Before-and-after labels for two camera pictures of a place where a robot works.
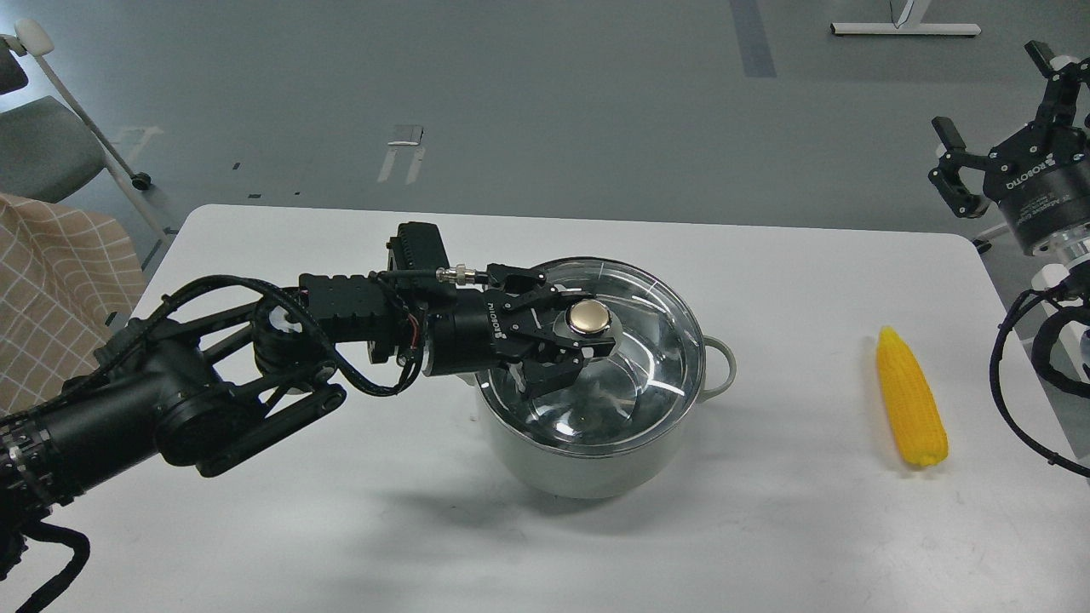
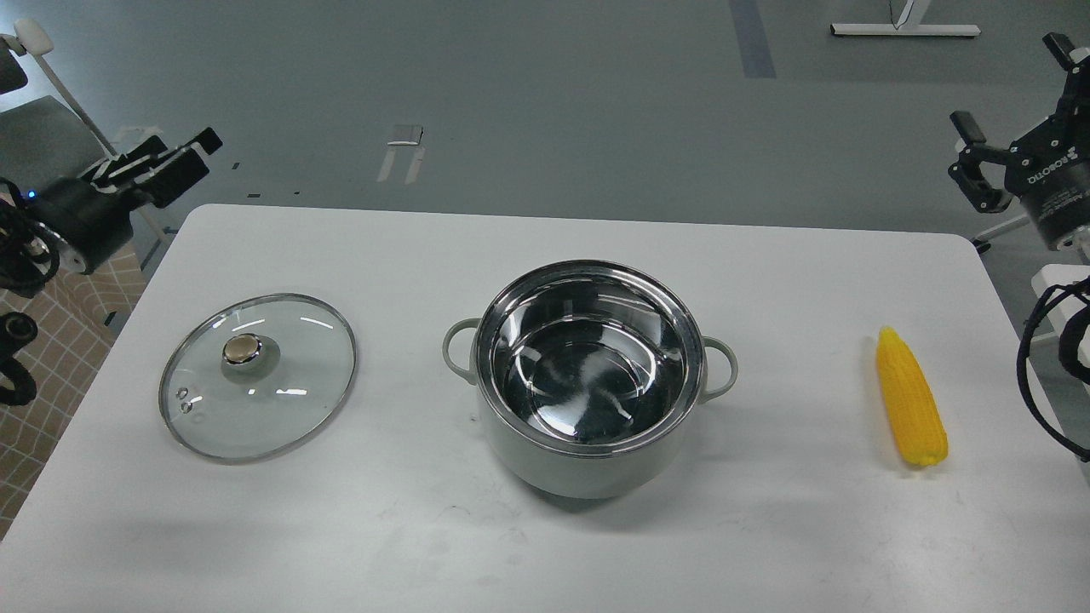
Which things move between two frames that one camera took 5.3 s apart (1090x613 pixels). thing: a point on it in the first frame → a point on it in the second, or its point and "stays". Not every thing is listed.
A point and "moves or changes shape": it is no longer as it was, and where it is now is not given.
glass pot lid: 641,391 moves or changes shape
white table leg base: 902,28 stays
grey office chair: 48,150 stays
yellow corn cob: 912,404 stays
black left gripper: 465,340 → 94,221
